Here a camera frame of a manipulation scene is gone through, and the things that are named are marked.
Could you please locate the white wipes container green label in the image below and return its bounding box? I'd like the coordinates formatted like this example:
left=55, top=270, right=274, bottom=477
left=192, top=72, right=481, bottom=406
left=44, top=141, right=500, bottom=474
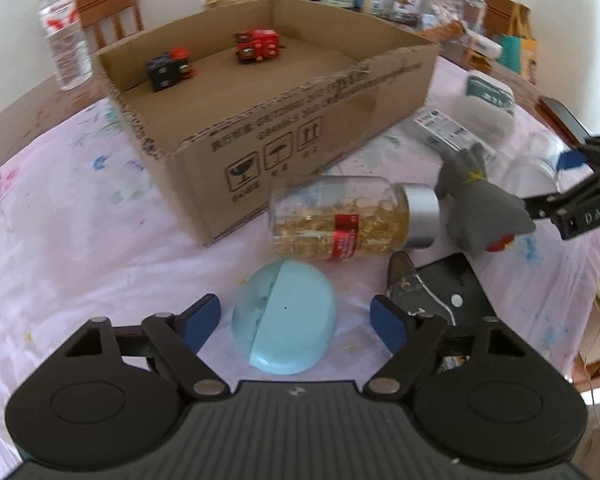
left=450, top=70, right=518, bottom=146

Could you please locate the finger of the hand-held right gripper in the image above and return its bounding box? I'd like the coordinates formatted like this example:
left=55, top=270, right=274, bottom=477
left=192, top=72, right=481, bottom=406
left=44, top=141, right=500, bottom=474
left=522, top=167, right=600, bottom=222
left=557, top=134, right=600, bottom=181

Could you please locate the grey toy figure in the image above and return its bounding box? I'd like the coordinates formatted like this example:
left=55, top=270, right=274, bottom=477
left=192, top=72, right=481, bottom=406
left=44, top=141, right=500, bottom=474
left=434, top=142, right=537, bottom=260

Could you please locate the teal paper bag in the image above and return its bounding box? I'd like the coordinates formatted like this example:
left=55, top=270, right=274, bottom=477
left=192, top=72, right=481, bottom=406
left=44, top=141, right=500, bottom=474
left=497, top=32, right=539, bottom=81

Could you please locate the black metal hand tool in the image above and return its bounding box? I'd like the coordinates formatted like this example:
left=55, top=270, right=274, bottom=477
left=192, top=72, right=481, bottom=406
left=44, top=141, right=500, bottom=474
left=387, top=252, right=501, bottom=341

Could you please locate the pale blue round case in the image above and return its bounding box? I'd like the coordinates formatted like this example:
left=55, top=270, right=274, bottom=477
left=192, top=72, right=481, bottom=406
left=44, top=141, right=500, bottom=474
left=231, top=259, right=338, bottom=375

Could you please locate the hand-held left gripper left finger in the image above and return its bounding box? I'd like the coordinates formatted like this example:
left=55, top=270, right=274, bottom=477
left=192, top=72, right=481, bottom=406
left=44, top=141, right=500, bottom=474
left=62, top=294, right=231, bottom=400

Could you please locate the white tube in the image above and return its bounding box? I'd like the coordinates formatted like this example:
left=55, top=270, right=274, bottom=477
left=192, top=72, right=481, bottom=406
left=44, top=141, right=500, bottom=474
left=461, top=30, right=504, bottom=59

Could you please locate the clear plastic jar black lid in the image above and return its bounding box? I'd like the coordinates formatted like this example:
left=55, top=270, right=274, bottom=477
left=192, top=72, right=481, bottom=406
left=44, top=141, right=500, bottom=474
left=422, top=0, right=488, bottom=36

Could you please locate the clear plastic water bottle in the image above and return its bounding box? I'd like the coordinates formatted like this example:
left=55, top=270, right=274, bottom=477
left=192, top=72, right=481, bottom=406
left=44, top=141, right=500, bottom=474
left=36, top=0, right=95, bottom=92

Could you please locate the black and red toy car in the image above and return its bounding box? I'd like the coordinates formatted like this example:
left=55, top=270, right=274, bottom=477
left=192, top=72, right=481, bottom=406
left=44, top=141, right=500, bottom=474
left=146, top=47, right=197, bottom=93

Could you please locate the barcode label packet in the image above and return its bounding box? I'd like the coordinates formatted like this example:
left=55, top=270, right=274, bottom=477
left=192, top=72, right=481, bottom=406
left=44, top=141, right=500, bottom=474
left=412, top=107, right=498, bottom=161

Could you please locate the wooden chair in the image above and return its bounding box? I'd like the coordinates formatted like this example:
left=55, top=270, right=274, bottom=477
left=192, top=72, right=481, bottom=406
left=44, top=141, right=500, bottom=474
left=74, top=0, right=146, bottom=53
left=484, top=0, right=531, bottom=38

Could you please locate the floral pink tablecloth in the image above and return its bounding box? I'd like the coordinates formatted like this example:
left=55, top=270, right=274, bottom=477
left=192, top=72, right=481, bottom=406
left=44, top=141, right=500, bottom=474
left=0, top=45, right=600, bottom=480

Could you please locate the dark phone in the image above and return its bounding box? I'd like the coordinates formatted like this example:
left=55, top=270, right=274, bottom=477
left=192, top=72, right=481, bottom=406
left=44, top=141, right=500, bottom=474
left=537, top=96, right=594, bottom=147

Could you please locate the clear capsule bottle silver cap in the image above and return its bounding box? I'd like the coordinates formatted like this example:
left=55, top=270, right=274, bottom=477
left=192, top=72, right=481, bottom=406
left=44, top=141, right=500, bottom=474
left=268, top=176, right=440, bottom=263

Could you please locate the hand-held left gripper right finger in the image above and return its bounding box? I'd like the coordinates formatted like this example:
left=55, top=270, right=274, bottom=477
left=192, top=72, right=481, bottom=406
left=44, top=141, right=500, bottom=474
left=364, top=294, right=531, bottom=396

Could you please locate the brown cardboard box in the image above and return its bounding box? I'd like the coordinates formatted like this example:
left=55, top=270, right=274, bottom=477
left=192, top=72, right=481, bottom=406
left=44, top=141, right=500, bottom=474
left=94, top=0, right=441, bottom=247

